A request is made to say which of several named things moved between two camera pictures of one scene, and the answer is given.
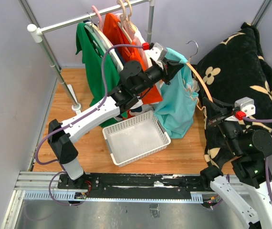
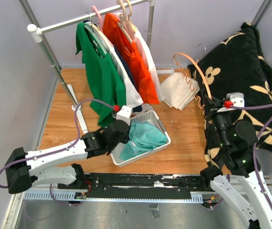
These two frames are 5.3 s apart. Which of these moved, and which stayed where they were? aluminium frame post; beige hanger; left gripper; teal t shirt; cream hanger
Moved: teal t shirt; left gripper
Stayed: aluminium frame post; beige hanger; cream hanger
